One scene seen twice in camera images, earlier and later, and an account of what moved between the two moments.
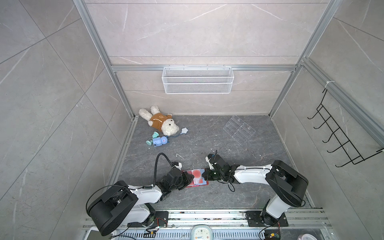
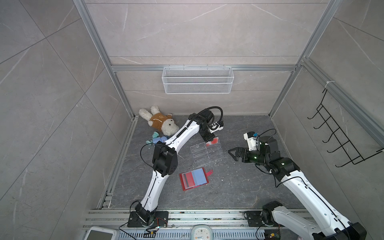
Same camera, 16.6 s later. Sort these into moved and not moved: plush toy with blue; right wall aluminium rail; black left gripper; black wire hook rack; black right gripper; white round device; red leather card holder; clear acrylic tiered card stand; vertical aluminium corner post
Moved: black left gripper; black right gripper; clear acrylic tiered card stand
Not moved: red leather card holder; right wall aluminium rail; vertical aluminium corner post; black wire hook rack; plush toy with blue; white round device
